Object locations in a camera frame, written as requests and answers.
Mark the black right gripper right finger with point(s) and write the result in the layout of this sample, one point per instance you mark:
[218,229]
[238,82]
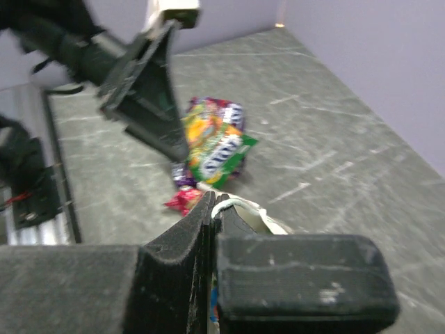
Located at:
[269,280]

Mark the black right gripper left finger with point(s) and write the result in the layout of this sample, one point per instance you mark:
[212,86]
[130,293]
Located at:
[161,287]

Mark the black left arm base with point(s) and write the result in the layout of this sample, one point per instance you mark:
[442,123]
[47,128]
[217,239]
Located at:
[28,188]

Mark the purple Fox's berries candy bag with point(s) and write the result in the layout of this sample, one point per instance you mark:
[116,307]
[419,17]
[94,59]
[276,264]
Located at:
[231,112]

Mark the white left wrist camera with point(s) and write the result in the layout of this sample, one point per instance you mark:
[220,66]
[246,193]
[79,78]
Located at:
[186,12]

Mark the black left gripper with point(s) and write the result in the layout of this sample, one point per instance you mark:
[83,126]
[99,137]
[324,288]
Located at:
[140,93]

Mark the aluminium frame rail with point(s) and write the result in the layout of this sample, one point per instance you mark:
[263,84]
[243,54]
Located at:
[30,105]

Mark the yellow green snack packet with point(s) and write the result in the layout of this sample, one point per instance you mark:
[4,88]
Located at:
[217,150]

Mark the red snack packet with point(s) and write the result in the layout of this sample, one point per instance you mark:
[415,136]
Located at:
[184,199]

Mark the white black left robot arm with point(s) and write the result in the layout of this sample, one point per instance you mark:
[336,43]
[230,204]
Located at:
[65,32]

